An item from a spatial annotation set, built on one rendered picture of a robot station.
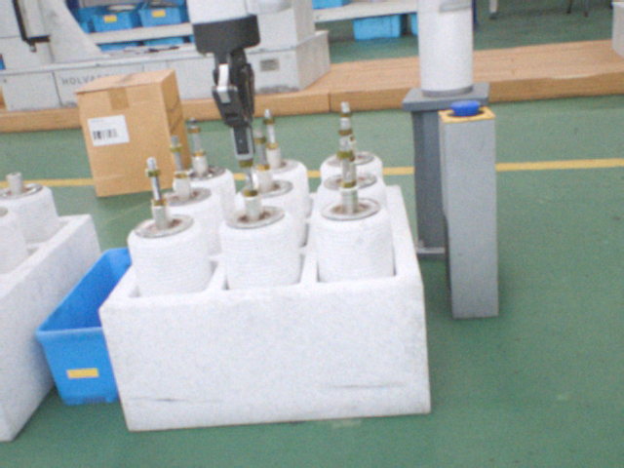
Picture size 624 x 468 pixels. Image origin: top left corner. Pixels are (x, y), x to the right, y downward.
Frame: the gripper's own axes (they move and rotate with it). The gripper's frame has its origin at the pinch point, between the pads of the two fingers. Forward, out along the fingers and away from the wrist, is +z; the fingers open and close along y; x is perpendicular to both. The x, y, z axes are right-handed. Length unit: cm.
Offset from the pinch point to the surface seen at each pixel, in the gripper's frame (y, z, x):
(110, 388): 2.0, 32.4, -23.8
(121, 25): -497, 2, -208
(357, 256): 4.2, 14.3, 12.5
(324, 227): 3.1, 10.7, 8.8
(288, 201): -8.3, 10.7, 2.8
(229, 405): 8.1, 31.7, -5.3
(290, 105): -194, 30, -26
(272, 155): -22.3, 7.6, -1.3
